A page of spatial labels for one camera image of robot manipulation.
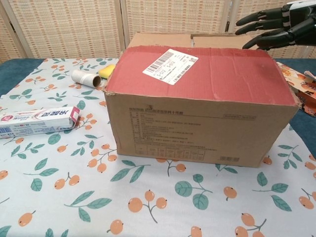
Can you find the brown cardboard box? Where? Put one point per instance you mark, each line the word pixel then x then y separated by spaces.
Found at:
pixel 197 123

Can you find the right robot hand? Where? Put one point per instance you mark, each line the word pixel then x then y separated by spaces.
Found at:
pixel 284 27

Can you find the orange snack package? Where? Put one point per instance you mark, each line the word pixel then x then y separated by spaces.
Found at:
pixel 296 81

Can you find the floral tablecloth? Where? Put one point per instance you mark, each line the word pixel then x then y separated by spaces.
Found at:
pixel 74 187

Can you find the white shipping label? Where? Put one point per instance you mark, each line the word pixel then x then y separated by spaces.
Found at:
pixel 170 65

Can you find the white cardboard tube roll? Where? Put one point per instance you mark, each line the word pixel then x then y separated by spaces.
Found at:
pixel 84 77

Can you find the pink white toothpaste box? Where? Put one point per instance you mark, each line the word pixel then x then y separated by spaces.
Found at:
pixel 37 122

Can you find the yellow sponge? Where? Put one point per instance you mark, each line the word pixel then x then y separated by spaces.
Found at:
pixel 106 71

